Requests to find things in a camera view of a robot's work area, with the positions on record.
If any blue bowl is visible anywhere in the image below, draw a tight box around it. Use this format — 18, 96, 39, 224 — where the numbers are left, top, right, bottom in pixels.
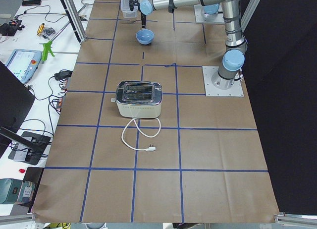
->
136, 29, 155, 45

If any clear plastic food container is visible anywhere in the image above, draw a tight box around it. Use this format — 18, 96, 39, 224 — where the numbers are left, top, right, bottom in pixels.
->
120, 0, 138, 19

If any cream and chrome toaster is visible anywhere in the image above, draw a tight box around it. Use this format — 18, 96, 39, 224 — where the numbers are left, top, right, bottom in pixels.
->
111, 80, 162, 118

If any black power adapter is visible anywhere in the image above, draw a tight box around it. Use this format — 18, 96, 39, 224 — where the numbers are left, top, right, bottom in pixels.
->
54, 69, 73, 81

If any green plastic clamp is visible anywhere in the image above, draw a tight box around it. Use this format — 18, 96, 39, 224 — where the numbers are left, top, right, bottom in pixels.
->
41, 40, 55, 61

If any yellow tool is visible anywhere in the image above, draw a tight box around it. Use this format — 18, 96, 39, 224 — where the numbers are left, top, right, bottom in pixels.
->
37, 23, 45, 36

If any black smartphone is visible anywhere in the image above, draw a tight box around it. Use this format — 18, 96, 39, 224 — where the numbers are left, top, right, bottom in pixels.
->
22, 0, 42, 6

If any teach pendant with screen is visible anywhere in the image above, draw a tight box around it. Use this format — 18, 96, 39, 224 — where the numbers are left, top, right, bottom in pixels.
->
5, 49, 42, 84

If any black monitor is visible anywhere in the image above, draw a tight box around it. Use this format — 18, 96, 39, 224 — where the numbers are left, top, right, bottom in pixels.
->
0, 60, 44, 159

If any green metal box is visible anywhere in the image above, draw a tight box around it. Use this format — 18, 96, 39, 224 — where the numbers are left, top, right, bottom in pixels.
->
0, 178, 23, 204

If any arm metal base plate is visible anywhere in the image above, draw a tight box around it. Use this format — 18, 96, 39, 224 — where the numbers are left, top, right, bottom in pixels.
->
202, 66, 244, 97
194, 3, 224, 25

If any aluminium frame post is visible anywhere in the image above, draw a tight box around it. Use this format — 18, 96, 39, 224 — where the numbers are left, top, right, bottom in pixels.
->
60, 0, 87, 43

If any white toaster power cord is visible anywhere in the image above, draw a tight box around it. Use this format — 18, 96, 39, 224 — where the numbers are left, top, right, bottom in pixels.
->
120, 116, 162, 153

